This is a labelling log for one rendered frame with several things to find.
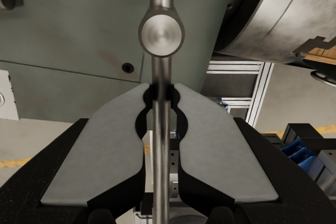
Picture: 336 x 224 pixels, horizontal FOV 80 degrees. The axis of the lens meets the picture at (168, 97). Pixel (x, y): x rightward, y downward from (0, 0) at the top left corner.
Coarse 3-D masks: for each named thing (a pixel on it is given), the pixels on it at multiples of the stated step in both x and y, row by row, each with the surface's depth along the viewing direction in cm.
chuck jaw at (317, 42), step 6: (318, 36) 28; (306, 42) 30; (312, 42) 29; (318, 42) 29; (324, 42) 31; (330, 42) 31; (300, 48) 31; (306, 48) 31; (312, 48) 31; (324, 48) 32; (330, 48) 32
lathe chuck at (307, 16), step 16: (304, 0) 24; (320, 0) 24; (288, 16) 25; (304, 16) 25; (320, 16) 25; (272, 32) 27; (288, 32) 27; (304, 32) 27; (320, 32) 27; (256, 48) 31; (272, 48) 31; (288, 48) 30
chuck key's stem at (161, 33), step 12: (156, 12) 9; (168, 12) 9; (144, 24) 9; (156, 24) 9; (168, 24) 9; (180, 24) 9; (144, 36) 9; (156, 36) 9; (168, 36) 9; (180, 36) 9; (144, 48) 10; (156, 48) 10; (168, 48) 10
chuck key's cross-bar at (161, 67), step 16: (160, 0) 10; (160, 64) 12; (160, 80) 12; (160, 96) 13; (160, 112) 13; (160, 128) 13; (160, 144) 14; (160, 160) 14; (160, 176) 14; (160, 192) 14; (160, 208) 15
